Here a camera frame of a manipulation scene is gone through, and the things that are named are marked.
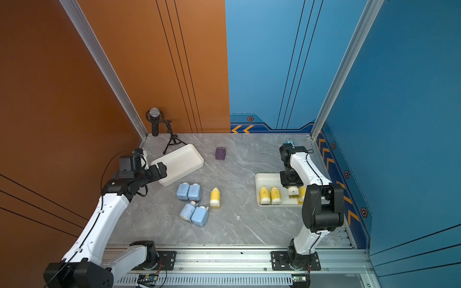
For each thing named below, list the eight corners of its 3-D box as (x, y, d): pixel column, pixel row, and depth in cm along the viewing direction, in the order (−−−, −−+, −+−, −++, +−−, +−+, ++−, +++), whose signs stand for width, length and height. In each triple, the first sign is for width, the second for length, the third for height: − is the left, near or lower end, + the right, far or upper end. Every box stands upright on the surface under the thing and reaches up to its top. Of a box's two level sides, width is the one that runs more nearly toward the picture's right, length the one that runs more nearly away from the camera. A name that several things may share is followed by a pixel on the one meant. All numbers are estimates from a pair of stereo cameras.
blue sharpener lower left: (182, 220, 86) (178, 214, 80) (191, 204, 90) (187, 198, 85) (191, 224, 84) (188, 218, 78) (200, 208, 89) (197, 202, 83)
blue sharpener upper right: (189, 204, 92) (186, 197, 86) (192, 190, 96) (189, 183, 90) (200, 204, 91) (197, 197, 85) (202, 190, 96) (199, 183, 90)
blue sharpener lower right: (193, 224, 85) (190, 219, 79) (199, 209, 90) (197, 203, 84) (204, 228, 84) (201, 222, 78) (210, 212, 89) (208, 206, 83)
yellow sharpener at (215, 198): (211, 208, 89) (209, 202, 84) (213, 194, 94) (211, 187, 89) (220, 208, 89) (218, 202, 84) (220, 194, 94) (219, 187, 89)
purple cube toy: (215, 160, 109) (214, 154, 105) (216, 152, 113) (215, 147, 109) (225, 160, 109) (225, 154, 105) (226, 152, 113) (225, 147, 109)
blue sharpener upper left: (179, 201, 92) (175, 195, 86) (181, 189, 96) (178, 182, 91) (189, 201, 92) (186, 195, 86) (191, 189, 96) (189, 182, 91)
